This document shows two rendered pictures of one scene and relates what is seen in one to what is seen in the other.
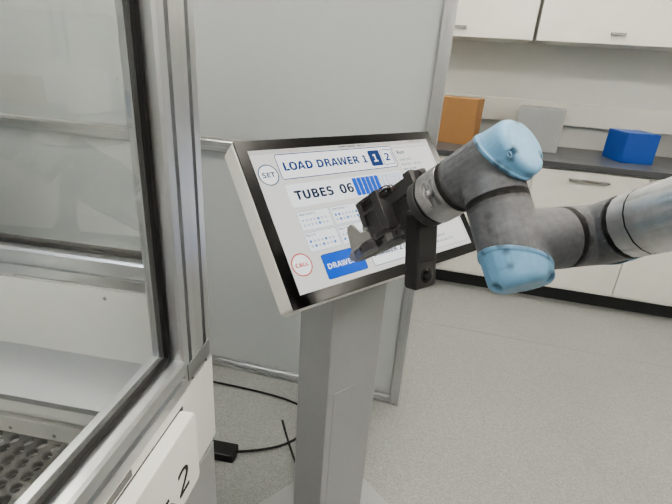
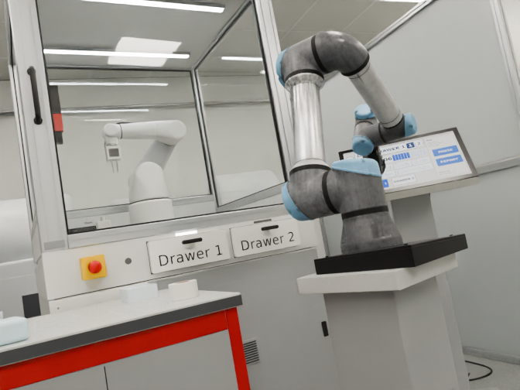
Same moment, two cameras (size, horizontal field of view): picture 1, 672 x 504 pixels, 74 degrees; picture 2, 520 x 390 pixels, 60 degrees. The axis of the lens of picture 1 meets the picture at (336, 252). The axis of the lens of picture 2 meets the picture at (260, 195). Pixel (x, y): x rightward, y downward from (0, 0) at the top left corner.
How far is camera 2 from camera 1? 1.52 m
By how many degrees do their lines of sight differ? 59
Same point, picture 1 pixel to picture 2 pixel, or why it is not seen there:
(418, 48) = (500, 87)
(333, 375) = not seen: hidden behind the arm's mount
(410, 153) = (436, 139)
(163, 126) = (281, 138)
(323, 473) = not seen: hidden behind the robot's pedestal
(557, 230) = (368, 128)
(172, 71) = (284, 126)
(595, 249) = (384, 130)
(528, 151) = (364, 110)
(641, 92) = not seen: outside the picture
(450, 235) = (454, 171)
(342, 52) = (461, 108)
